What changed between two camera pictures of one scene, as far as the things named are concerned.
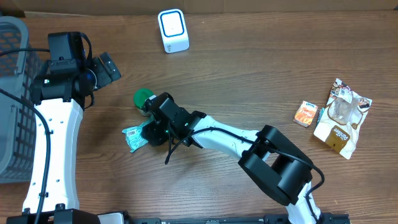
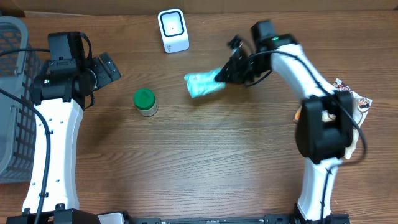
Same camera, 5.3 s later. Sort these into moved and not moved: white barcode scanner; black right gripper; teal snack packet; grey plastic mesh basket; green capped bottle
Moved: teal snack packet; black right gripper
Not moved: grey plastic mesh basket; white barcode scanner; green capped bottle
